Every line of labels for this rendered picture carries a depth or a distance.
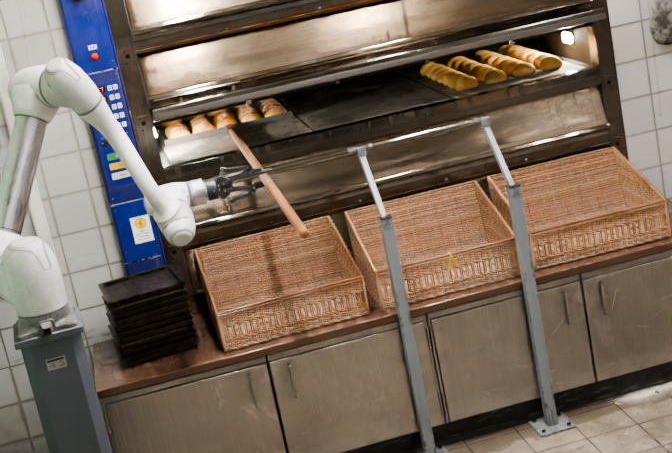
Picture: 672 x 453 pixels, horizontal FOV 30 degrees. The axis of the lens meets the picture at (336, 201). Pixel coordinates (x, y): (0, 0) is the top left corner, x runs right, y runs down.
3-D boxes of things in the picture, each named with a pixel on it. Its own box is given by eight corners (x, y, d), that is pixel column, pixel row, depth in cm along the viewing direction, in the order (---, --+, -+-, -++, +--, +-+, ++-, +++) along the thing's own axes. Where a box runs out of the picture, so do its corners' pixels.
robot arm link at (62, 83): (109, 87, 398) (82, 89, 406) (75, 46, 387) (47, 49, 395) (89, 117, 391) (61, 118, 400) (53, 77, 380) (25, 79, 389)
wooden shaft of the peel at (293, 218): (311, 238, 356) (309, 228, 355) (300, 240, 355) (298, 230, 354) (236, 134, 519) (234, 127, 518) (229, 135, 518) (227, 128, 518)
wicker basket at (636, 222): (494, 239, 514) (483, 175, 507) (623, 208, 521) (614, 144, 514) (533, 272, 467) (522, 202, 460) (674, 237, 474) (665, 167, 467)
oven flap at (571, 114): (179, 232, 486) (167, 183, 488) (607, 129, 514) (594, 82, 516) (179, 231, 482) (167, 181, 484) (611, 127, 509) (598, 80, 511)
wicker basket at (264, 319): (206, 314, 494) (191, 248, 487) (343, 278, 504) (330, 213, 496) (223, 354, 448) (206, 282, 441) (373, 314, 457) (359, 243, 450)
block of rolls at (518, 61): (418, 75, 571) (416, 63, 570) (517, 52, 578) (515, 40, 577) (458, 92, 513) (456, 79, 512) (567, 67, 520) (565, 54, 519)
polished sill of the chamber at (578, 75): (164, 176, 487) (162, 166, 486) (594, 75, 515) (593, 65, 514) (165, 179, 481) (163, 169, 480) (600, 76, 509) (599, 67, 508)
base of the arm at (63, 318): (18, 346, 368) (13, 328, 366) (16, 324, 389) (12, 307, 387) (79, 329, 371) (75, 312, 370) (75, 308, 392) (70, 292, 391)
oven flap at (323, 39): (149, 103, 473) (136, 53, 475) (589, 3, 501) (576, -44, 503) (148, 101, 469) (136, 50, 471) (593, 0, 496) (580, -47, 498)
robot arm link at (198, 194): (191, 204, 433) (207, 200, 434) (193, 210, 424) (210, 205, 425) (185, 179, 431) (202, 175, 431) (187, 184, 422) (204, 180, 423)
